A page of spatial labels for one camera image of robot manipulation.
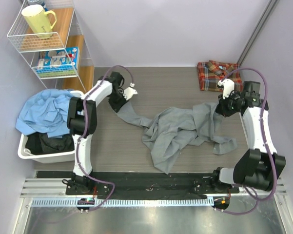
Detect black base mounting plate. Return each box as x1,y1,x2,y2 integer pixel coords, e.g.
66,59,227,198
65,171,240,201

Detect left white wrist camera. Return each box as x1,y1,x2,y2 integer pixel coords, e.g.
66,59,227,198
123,83,138,100

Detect grey long sleeve shirt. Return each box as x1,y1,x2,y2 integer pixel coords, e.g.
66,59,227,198
117,102,237,174

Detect folded plaid shirt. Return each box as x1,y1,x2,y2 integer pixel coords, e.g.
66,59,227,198
197,60,239,92

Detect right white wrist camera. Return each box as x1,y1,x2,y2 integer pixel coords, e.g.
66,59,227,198
217,78,235,99

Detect aluminium corner post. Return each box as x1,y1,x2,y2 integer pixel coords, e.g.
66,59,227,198
237,0,279,66

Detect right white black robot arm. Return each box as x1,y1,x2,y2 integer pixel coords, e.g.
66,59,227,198
210,79,286,193

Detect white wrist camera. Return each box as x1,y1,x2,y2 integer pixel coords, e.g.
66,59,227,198
217,78,235,99
123,83,138,100

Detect yellow mug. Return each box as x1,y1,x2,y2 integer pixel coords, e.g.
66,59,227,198
21,4,58,39

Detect purple cable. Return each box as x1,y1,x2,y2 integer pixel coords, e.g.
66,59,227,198
219,67,278,215
78,65,135,213

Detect black garment in bin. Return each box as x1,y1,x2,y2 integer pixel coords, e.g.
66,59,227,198
25,133,75,155

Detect white wire shelf rack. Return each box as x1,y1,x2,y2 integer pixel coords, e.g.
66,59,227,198
7,0,95,93

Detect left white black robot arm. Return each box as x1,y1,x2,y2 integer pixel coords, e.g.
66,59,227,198
62,72,128,195

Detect blue picture box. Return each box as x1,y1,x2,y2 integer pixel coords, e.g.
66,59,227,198
34,46,80,78

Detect light blue shirt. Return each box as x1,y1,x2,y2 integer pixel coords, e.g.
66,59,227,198
15,89,74,138

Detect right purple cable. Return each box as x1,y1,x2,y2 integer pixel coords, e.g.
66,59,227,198
219,67,278,215

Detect white plastic laundry bin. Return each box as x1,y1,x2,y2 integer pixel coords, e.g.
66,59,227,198
18,90,83,163

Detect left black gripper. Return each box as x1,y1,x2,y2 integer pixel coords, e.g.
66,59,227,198
109,91,130,113

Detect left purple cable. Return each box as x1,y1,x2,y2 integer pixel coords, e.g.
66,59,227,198
78,65,135,213

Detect aluminium rail frame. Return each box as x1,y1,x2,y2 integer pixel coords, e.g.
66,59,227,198
11,94,293,234

